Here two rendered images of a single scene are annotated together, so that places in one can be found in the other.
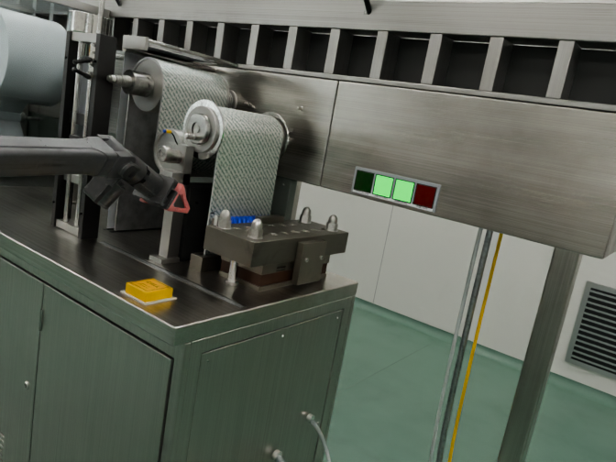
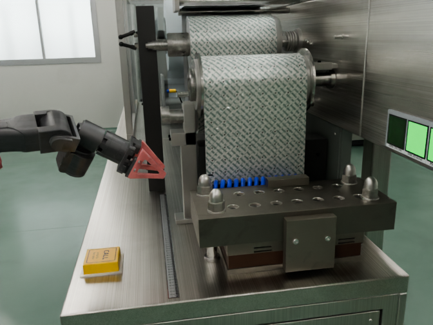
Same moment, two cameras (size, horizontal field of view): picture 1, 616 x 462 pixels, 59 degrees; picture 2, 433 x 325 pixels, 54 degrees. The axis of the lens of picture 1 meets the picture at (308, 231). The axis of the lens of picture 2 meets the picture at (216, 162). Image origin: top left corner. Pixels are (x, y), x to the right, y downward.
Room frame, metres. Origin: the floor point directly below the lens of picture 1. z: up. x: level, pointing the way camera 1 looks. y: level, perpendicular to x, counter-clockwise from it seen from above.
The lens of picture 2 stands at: (0.71, -0.44, 1.36)
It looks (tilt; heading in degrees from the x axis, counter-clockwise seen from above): 17 degrees down; 46
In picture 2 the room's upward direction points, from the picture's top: 2 degrees counter-clockwise
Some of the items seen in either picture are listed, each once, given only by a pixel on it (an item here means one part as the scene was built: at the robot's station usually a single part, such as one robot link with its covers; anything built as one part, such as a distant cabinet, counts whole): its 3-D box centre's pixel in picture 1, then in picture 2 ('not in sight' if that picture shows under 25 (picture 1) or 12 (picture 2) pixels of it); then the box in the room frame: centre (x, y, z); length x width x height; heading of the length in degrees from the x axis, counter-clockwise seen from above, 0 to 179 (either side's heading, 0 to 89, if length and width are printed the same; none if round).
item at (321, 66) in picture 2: not in sight; (321, 64); (1.62, 0.13, 1.28); 0.06 x 0.05 x 0.02; 145
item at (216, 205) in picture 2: (256, 227); (216, 199); (1.25, 0.12, 1.05); 0.04 x 0.04 x 0.04
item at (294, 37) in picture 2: (221, 99); (287, 41); (1.76, 0.34, 1.34); 0.07 x 0.07 x 0.07; 55
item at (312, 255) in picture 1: (310, 261); (309, 243); (1.36, -0.02, 0.97); 0.10 x 0.03 x 0.11; 145
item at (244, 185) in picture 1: (245, 190); (256, 147); (1.44, 0.19, 1.11); 0.23 x 0.01 x 0.18; 145
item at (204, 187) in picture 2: (225, 218); (204, 184); (1.29, 0.20, 1.05); 0.04 x 0.04 x 0.04
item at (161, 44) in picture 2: (117, 80); (156, 45); (1.45, 0.56, 1.34); 0.06 x 0.03 x 0.03; 145
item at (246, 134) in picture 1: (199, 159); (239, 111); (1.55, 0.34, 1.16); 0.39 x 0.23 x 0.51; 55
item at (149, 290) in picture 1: (148, 290); (102, 260); (1.09, 0.31, 0.91); 0.07 x 0.07 x 0.02; 55
